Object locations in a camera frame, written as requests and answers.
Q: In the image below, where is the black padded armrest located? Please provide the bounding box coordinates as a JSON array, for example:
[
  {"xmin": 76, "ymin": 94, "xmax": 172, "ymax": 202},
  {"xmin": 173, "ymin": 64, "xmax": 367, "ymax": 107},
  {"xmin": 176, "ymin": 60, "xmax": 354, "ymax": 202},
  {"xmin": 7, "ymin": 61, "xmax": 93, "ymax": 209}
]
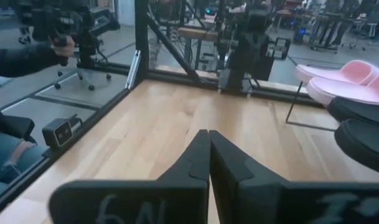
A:
[{"xmin": 0, "ymin": 101, "xmax": 36, "ymax": 144}]

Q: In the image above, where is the wooden shelf with black legs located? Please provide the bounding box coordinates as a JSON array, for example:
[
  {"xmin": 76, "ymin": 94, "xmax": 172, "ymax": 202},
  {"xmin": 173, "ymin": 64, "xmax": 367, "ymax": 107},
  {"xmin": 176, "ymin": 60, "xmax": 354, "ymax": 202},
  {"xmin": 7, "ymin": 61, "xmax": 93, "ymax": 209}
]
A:
[{"xmin": 284, "ymin": 80, "xmax": 338, "ymax": 132}]

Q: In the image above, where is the person's forearm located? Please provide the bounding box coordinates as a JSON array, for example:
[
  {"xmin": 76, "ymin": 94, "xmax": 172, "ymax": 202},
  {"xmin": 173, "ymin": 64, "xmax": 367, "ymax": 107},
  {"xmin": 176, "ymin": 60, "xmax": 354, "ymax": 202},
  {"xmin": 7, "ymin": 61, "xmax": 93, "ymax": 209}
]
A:
[{"xmin": 0, "ymin": 42, "xmax": 68, "ymax": 78}]

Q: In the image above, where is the black metal rig frame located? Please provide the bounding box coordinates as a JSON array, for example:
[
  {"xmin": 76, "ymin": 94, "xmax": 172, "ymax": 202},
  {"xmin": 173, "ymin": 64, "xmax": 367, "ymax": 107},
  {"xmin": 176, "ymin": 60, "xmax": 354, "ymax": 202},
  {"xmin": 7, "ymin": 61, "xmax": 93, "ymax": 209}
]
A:
[{"xmin": 0, "ymin": 0, "xmax": 325, "ymax": 220}]

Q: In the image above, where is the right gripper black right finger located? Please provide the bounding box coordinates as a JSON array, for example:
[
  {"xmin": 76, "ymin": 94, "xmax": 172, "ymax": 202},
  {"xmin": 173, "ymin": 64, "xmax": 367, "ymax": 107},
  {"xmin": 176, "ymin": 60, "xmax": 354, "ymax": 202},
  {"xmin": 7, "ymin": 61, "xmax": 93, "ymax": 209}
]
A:
[{"xmin": 209, "ymin": 129, "xmax": 379, "ymax": 224}]

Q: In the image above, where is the person's hand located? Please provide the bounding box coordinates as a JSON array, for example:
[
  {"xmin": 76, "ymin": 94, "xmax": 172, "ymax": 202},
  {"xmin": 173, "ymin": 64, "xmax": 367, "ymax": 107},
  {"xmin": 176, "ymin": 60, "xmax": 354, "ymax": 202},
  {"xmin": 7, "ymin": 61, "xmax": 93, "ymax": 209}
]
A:
[{"xmin": 49, "ymin": 35, "xmax": 76, "ymax": 58}]

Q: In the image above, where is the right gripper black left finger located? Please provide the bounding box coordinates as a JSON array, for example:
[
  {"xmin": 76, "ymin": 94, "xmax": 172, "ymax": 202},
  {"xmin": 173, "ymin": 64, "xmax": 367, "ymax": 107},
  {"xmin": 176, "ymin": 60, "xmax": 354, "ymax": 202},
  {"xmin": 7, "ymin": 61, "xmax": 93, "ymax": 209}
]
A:
[{"xmin": 48, "ymin": 129, "xmax": 211, "ymax": 224}]

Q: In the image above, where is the wooden bench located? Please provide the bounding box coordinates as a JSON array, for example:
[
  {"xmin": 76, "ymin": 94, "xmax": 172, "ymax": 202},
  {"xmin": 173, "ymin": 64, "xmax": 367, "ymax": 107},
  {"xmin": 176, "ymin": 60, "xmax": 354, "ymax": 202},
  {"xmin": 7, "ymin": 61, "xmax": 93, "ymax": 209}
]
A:
[{"xmin": 176, "ymin": 27, "xmax": 223, "ymax": 42}]

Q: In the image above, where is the black slide sandal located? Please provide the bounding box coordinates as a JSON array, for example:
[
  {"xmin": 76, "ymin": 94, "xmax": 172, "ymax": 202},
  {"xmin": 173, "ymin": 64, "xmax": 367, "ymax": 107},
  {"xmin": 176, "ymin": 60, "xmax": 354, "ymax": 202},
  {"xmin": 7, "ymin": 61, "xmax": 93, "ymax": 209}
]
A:
[
  {"xmin": 334, "ymin": 119, "xmax": 379, "ymax": 175},
  {"xmin": 327, "ymin": 96, "xmax": 379, "ymax": 127}
]

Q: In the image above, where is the small black camera box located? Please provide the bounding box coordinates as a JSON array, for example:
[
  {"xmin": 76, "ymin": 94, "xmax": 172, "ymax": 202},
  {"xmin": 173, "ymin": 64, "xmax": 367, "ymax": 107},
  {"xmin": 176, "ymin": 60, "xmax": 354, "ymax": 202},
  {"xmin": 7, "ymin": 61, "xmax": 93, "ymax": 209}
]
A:
[{"xmin": 41, "ymin": 114, "xmax": 83, "ymax": 149}]

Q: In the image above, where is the grey wheeled stand base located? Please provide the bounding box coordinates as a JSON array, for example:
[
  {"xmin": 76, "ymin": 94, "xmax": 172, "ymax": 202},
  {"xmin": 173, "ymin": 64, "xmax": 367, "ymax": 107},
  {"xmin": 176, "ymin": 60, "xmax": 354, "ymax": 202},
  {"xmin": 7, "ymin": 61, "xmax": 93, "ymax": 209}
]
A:
[{"xmin": 54, "ymin": 67, "xmax": 113, "ymax": 91}]

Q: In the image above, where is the silver metal bracket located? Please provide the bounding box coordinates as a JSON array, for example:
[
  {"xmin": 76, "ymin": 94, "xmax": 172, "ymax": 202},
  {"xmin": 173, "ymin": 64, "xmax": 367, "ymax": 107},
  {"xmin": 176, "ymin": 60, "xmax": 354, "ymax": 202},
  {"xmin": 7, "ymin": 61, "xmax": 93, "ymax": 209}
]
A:
[{"xmin": 126, "ymin": 49, "xmax": 143, "ymax": 90}]

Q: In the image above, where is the pink slide sandal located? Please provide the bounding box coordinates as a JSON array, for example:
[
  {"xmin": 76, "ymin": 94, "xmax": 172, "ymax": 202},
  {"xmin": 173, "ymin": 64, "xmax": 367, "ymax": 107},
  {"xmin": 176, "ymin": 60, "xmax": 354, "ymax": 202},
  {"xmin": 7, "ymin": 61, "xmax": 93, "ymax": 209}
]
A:
[
  {"xmin": 294, "ymin": 59, "xmax": 379, "ymax": 85},
  {"xmin": 306, "ymin": 73, "xmax": 379, "ymax": 107}
]

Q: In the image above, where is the background work table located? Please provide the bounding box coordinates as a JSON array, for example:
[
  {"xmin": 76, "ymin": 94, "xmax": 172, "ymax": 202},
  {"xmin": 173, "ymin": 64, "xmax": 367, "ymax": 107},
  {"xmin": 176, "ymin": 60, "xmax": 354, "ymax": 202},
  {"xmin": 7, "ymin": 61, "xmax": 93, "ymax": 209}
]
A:
[{"xmin": 274, "ymin": 7, "xmax": 360, "ymax": 52}]

